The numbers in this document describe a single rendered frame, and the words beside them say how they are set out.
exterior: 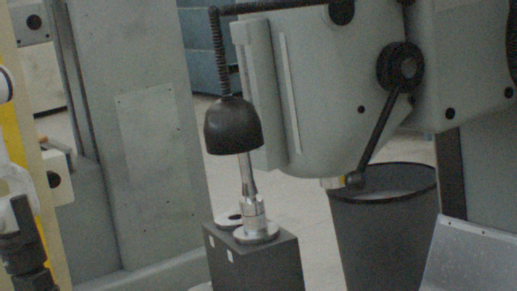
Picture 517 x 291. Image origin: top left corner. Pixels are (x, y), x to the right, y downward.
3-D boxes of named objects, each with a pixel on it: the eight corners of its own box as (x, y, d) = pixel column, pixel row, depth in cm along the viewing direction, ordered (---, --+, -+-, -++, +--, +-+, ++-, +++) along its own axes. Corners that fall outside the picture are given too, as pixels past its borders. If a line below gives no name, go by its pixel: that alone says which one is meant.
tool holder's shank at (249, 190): (240, 198, 153) (230, 142, 150) (255, 194, 154) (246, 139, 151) (245, 202, 150) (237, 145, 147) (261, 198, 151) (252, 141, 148)
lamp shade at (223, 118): (197, 157, 96) (188, 107, 94) (220, 140, 102) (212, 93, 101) (252, 153, 93) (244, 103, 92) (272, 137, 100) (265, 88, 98)
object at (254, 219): (240, 229, 155) (236, 203, 153) (262, 223, 156) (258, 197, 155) (249, 237, 150) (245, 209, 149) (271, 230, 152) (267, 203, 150)
